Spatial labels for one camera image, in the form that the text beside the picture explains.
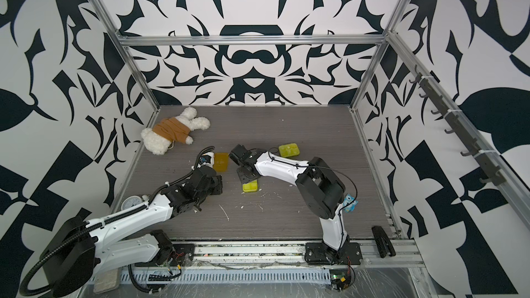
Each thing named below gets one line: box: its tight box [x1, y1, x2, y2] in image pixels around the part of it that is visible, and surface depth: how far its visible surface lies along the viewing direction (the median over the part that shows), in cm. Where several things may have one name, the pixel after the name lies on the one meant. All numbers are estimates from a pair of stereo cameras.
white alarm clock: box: [120, 195, 143, 211], surface depth 84 cm
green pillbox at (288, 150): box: [278, 143, 301, 158], surface depth 104 cm
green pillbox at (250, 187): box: [242, 179, 259, 193], surface depth 91 cm
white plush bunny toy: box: [140, 107, 211, 156], surface depth 101 cm
